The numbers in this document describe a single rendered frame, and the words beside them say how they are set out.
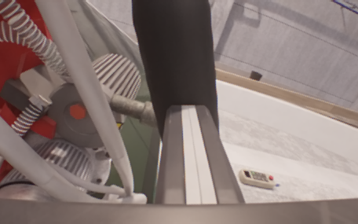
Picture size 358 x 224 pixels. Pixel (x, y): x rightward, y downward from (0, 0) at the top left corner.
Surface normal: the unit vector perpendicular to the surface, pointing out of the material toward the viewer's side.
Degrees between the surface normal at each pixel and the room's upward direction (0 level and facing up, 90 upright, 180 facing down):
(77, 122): 90
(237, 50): 90
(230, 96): 90
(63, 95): 90
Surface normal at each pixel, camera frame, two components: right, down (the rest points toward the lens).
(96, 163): 0.15, 0.37
